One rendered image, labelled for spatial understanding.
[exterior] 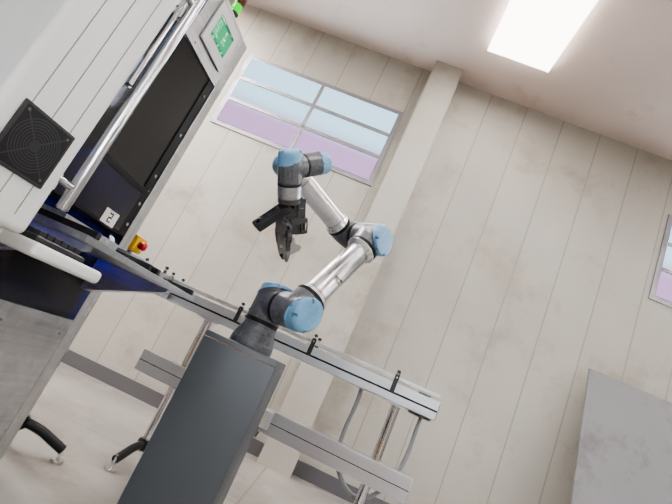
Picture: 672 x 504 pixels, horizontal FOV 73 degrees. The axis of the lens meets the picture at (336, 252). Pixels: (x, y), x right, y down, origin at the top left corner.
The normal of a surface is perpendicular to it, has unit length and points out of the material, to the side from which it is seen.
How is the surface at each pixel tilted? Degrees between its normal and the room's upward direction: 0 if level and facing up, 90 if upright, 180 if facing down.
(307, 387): 90
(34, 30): 90
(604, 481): 77
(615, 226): 90
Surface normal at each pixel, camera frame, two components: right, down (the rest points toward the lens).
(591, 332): 0.01, -0.29
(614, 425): 0.10, -0.47
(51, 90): 0.90, 0.33
